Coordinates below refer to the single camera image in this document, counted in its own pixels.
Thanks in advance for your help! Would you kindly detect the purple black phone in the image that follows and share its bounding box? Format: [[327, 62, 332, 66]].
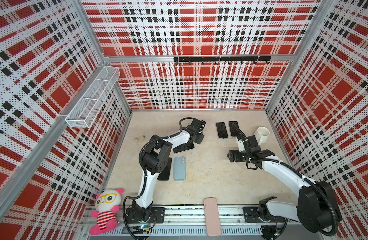
[[228, 120, 241, 138]]

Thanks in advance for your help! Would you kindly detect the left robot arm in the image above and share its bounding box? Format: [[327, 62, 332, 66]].
[[123, 117, 206, 222]]

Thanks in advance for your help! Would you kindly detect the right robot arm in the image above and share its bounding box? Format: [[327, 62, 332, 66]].
[[227, 122, 342, 237]]

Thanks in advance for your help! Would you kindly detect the white mug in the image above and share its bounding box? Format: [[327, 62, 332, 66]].
[[254, 127, 270, 146]]

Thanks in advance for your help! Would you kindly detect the pink plush toy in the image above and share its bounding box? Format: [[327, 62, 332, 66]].
[[89, 189, 124, 236]]

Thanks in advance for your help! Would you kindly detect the pink phone on rail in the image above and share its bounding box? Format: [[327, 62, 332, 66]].
[[204, 198, 222, 237]]

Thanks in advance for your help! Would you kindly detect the black hook rail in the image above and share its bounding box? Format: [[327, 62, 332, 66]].
[[173, 56, 272, 63]]

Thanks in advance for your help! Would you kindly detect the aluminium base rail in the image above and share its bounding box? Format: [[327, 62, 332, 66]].
[[76, 205, 326, 240]]

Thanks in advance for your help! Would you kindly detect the white wire basket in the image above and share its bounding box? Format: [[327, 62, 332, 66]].
[[65, 66, 120, 129]]

